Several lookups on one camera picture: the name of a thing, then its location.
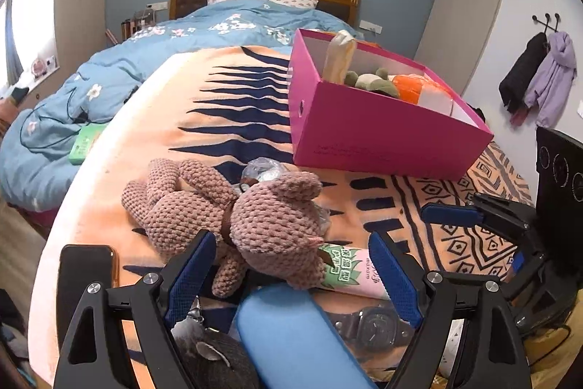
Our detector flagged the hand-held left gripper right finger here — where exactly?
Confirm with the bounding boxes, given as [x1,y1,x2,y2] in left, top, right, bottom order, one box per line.
[368,231,533,389]

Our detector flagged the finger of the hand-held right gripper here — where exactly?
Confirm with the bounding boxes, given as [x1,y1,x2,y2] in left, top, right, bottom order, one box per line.
[420,192,535,245]

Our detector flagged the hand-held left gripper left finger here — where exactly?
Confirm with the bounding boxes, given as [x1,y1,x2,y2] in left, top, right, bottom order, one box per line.
[54,229,218,389]

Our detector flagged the pink knitted plush bunny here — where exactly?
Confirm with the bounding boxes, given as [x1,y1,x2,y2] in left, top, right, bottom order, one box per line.
[121,158,332,298]

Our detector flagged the pink cardboard box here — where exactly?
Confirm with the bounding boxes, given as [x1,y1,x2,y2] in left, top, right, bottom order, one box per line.
[288,28,495,181]

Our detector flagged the pink tube with green label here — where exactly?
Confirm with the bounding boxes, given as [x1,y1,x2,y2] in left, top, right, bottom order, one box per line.
[314,243,393,301]

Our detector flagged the black wristwatch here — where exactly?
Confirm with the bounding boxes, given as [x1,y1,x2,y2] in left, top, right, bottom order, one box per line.
[325,308,417,349]

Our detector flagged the white dotted cloth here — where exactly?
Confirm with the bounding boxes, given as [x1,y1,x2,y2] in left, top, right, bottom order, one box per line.
[436,320,466,377]

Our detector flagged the smartphone with orange case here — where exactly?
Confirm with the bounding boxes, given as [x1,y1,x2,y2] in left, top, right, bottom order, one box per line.
[58,244,120,328]

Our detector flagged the purple hoodie on hook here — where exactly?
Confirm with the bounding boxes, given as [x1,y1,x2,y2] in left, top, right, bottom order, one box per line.
[524,31,578,124]

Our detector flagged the blue glasses case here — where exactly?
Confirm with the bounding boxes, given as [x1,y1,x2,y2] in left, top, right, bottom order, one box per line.
[234,283,380,389]

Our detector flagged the black coat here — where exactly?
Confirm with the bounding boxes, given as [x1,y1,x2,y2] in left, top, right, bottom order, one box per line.
[498,32,550,115]

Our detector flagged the clear plastic bag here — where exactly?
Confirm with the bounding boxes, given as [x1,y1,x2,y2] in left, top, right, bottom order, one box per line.
[240,157,332,237]

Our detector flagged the orange and white plush toy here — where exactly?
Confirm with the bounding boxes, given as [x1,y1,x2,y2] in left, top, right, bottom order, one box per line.
[391,72,456,117]

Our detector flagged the green plush toy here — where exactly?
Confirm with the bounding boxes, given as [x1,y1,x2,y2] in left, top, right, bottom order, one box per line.
[343,68,402,99]

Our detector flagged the mustard yellow cloth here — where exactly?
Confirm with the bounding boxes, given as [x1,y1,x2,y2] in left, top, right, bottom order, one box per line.
[524,293,583,389]

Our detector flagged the green small box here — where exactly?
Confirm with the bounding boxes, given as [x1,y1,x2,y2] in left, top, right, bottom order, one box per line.
[68,124,108,166]

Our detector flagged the beige soft tube toy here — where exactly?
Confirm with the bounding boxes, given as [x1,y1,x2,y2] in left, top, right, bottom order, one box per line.
[322,30,359,83]

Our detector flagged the dark clothes pile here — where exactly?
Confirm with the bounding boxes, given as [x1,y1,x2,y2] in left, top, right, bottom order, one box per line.
[0,288,34,389]

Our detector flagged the bed with blue duvet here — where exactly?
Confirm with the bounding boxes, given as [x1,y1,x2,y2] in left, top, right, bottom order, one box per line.
[0,0,366,213]

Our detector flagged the clear glass jar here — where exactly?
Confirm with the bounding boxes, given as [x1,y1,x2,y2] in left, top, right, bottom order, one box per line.
[134,8,154,31]

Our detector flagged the grey plush mouse keychain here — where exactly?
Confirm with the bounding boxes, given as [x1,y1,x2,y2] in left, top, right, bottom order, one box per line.
[171,297,261,389]

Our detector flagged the black wall hook rack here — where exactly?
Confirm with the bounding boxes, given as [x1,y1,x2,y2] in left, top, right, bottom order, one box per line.
[531,12,566,35]

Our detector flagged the black cable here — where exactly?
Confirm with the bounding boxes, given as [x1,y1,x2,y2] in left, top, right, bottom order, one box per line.
[18,85,142,154]

